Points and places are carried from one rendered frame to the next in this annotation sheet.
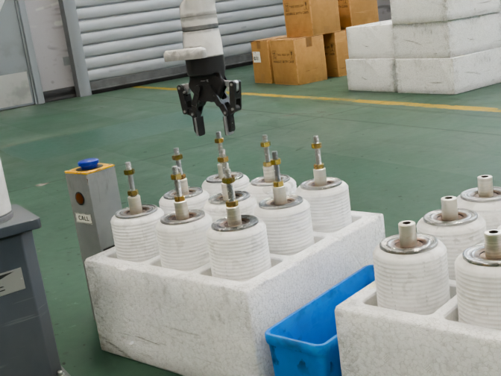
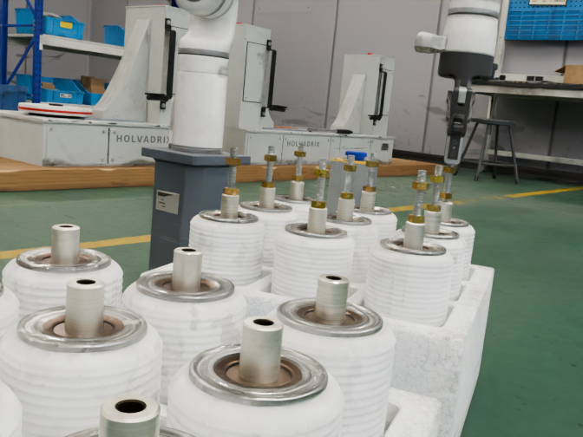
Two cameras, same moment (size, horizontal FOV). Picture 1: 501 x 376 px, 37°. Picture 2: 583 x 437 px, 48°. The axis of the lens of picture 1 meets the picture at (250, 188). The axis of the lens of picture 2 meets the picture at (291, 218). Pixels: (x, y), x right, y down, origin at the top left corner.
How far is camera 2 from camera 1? 1.21 m
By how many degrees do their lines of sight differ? 67
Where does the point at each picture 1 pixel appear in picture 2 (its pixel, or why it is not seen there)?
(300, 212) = (294, 244)
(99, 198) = (337, 191)
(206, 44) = (450, 33)
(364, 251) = not seen: hidden behind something
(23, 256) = (182, 185)
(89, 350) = not seen: hidden behind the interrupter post
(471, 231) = (127, 305)
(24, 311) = (172, 233)
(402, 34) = not seen: outside the picture
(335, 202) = (383, 272)
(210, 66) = (448, 63)
